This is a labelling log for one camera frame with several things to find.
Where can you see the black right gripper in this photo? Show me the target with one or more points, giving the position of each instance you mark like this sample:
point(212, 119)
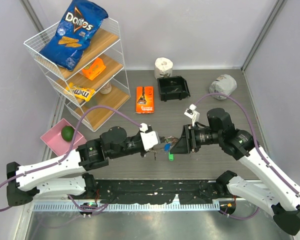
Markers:
point(188, 141)

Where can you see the blue tag key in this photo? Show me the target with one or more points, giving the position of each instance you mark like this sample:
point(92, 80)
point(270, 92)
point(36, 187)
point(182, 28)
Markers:
point(167, 147)

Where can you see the keys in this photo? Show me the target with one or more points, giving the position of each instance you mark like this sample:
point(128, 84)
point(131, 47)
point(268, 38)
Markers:
point(172, 86)

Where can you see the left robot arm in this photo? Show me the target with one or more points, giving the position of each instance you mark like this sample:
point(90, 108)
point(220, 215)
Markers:
point(92, 155)

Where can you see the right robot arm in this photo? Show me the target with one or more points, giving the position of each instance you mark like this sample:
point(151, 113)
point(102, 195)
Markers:
point(281, 198)

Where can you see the black plastic storage bin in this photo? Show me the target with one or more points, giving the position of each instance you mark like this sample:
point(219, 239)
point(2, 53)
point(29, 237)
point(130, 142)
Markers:
point(182, 94)

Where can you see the orange razor box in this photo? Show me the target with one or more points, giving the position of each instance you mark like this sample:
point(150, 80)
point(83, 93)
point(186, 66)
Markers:
point(144, 103)

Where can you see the grey wrapped paper bundle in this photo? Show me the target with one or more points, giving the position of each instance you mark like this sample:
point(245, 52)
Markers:
point(224, 84)

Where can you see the white toilet paper roll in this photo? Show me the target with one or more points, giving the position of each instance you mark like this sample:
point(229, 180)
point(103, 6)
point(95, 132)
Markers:
point(163, 68)

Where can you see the yellow M&M candy bag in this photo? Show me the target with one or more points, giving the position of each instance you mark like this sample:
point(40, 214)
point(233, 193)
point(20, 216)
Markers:
point(80, 92)

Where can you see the green lime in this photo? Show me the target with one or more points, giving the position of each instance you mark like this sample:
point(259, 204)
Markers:
point(67, 133)

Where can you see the orange snack box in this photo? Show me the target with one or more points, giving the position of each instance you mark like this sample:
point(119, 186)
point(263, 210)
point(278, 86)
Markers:
point(93, 69)

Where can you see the pink plastic tray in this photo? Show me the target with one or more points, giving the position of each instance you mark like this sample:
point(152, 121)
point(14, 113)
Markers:
point(53, 139)

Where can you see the blue Doritos chip bag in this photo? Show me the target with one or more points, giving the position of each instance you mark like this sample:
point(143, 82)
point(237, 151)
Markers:
point(73, 35)

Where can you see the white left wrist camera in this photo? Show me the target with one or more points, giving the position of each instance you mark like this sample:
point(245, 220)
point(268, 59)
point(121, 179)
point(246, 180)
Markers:
point(149, 137)

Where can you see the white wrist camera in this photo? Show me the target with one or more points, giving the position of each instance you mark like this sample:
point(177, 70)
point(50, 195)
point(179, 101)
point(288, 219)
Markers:
point(191, 113)
point(149, 137)

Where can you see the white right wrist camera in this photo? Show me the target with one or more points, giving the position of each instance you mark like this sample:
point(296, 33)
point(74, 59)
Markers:
point(191, 113)

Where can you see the white wire wooden shelf rack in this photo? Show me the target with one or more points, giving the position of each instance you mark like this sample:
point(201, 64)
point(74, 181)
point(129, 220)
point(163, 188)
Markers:
point(100, 78)

